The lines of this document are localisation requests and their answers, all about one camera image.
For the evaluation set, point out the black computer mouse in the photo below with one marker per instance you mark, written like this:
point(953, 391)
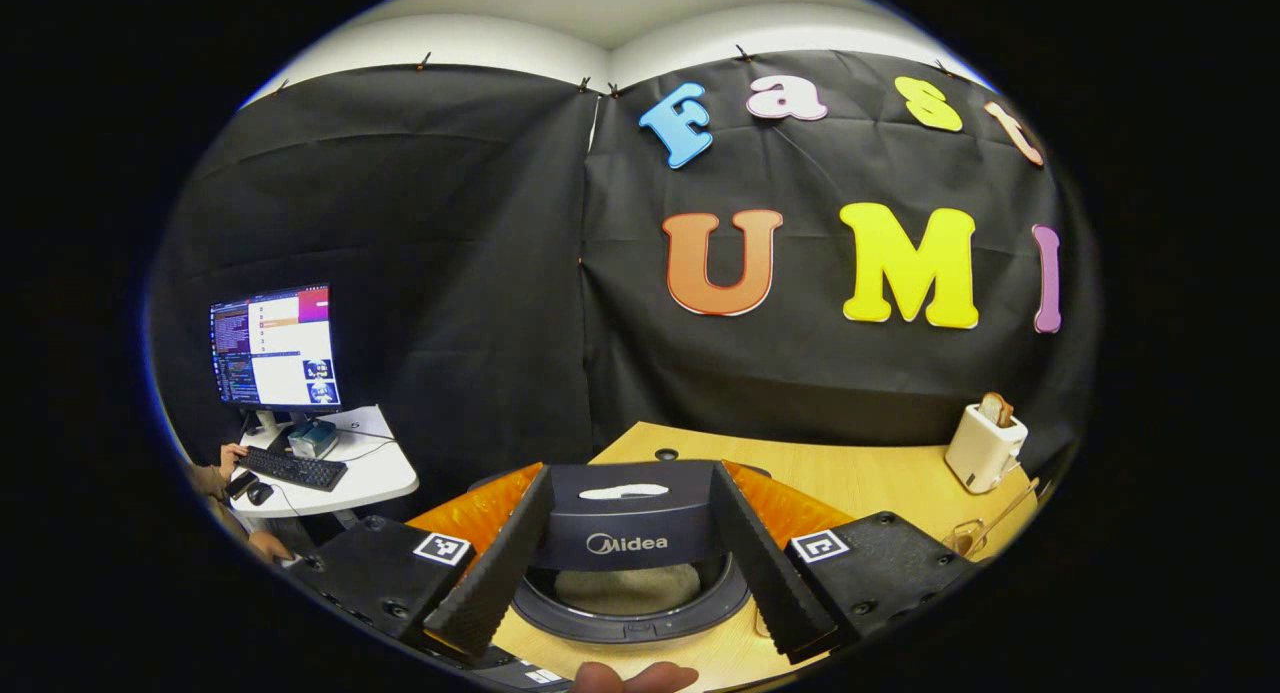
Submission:
point(260, 493)

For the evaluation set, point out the silver rice cooker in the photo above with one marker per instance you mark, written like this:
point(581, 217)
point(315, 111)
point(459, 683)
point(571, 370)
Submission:
point(630, 523)

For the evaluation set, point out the black keyboard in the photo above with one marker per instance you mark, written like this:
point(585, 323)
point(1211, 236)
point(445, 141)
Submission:
point(292, 469)

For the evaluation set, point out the white toaster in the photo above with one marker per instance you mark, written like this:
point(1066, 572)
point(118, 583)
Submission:
point(980, 453)

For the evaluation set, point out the white desk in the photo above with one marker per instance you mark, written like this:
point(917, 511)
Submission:
point(375, 478)

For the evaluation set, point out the teal box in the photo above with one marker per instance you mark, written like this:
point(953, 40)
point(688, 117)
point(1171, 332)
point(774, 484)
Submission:
point(312, 439)

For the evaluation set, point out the wooden spoon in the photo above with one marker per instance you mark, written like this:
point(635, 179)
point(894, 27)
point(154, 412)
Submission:
point(1005, 513)

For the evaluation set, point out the computer monitor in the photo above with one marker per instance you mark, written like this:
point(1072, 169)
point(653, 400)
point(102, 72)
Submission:
point(275, 348)

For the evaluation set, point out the toast slice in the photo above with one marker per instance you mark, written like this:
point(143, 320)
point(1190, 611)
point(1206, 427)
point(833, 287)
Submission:
point(996, 409)

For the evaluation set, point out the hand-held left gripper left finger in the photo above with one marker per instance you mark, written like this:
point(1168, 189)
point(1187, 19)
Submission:
point(515, 553)

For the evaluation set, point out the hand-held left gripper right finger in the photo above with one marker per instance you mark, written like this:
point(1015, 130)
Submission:
point(755, 553)

